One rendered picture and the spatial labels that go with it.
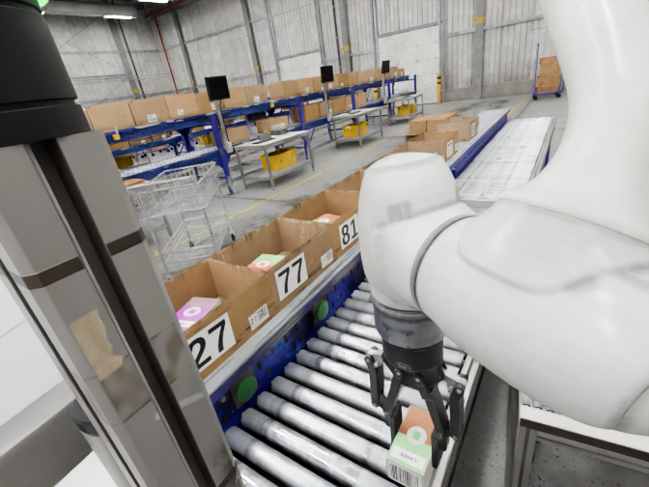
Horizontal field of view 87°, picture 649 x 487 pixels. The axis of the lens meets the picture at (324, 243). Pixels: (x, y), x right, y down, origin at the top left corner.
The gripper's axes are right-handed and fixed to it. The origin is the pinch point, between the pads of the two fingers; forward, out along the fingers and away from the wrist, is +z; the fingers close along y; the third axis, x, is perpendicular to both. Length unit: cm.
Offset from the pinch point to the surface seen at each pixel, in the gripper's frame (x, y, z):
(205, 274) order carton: 30, -88, 7
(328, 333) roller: 44, -49, 32
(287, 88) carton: 623, -510, -51
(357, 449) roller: 11.4, -19.5, 31.8
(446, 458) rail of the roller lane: 19.1, -0.5, 32.0
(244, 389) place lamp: 8, -52, 24
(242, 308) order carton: 20, -60, 7
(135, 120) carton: 261, -511, -40
